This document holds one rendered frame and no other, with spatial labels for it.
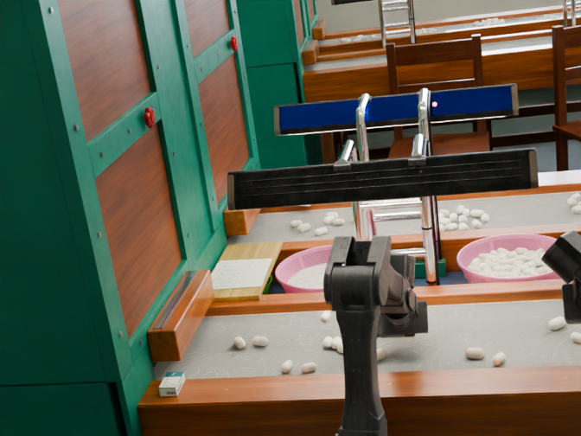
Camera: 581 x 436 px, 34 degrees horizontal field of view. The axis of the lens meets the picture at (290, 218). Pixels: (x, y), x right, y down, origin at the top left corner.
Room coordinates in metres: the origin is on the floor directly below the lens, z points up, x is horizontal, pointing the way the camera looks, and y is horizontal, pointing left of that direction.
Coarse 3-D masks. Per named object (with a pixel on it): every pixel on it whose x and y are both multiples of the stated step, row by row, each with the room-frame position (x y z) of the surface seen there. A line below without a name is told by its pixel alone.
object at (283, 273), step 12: (300, 252) 2.23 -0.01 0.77; (312, 252) 2.24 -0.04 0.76; (324, 252) 2.24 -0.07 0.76; (288, 264) 2.19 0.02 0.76; (300, 264) 2.21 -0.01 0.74; (312, 264) 2.23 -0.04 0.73; (276, 276) 2.10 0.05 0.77; (288, 276) 2.17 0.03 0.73; (288, 288) 2.05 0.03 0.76; (300, 288) 2.01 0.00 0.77; (312, 288) 1.99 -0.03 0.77
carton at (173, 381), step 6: (168, 372) 1.66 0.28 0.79; (174, 372) 1.65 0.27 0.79; (180, 372) 1.65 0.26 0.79; (168, 378) 1.63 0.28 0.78; (174, 378) 1.63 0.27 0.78; (180, 378) 1.63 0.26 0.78; (162, 384) 1.61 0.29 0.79; (168, 384) 1.61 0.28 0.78; (174, 384) 1.60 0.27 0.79; (180, 384) 1.62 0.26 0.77; (162, 390) 1.60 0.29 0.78; (168, 390) 1.60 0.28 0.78; (174, 390) 1.59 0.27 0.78
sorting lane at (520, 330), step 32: (224, 320) 1.95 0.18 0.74; (256, 320) 1.93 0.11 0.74; (288, 320) 1.91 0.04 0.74; (320, 320) 1.88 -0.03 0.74; (448, 320) 1.80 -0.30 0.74; (480, 320) 1.78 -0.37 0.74; (512, 320) 1.76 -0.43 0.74; (544, 320) 1.74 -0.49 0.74; (192, 352) 1.82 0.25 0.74; (224, 352) 1.80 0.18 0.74; (256, 352) 1.77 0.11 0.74; (288, 352) 1.76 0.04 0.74; (320, 352) 1.74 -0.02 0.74; (416, 352) 1.68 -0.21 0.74; (448, 352) 1.66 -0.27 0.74; (512, 352) 1.63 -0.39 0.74; (544, 352) 1.61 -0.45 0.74; (576, 352) 1.59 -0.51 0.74
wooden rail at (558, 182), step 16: (544, 176) 2.56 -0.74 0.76; (560, 176) 2.54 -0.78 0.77; (576, 176) 2.52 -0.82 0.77; (496, 192) 2.51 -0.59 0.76; (512, 192) 2.50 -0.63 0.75; (528, 192) 2.49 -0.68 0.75; (544, 192) 2.48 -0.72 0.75; (560, 192) 2.47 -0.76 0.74; (272, 208) 2.64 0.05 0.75; (288, 208) 2.63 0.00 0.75; (304, 208) 2.62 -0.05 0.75; (320, 208) 2.61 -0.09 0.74
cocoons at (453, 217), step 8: (568, 200) 2.37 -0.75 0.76; (576, 200) 2.39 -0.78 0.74; (456, 208) 2.42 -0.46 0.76; (576, 208) 2.30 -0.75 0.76; (328, 216) 2.49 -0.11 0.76; (336, 216) 2.51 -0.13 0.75; (440, 216) 2.38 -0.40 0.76; (456, 216) 2.37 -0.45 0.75; (464, 216) 2.34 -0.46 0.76; (480, 216) 2.37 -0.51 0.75; (296, 224) 2.49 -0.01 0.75; (304, 224) 2.45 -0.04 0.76; (336, 224) 2.46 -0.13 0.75; (440, 224) 2.31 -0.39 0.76; (448, 224) 2.30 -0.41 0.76; (464, 224) 2.29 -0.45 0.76; (472, 224) 2.30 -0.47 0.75; (480, 224) 2.29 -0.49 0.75; (320, 232) 2.40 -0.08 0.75
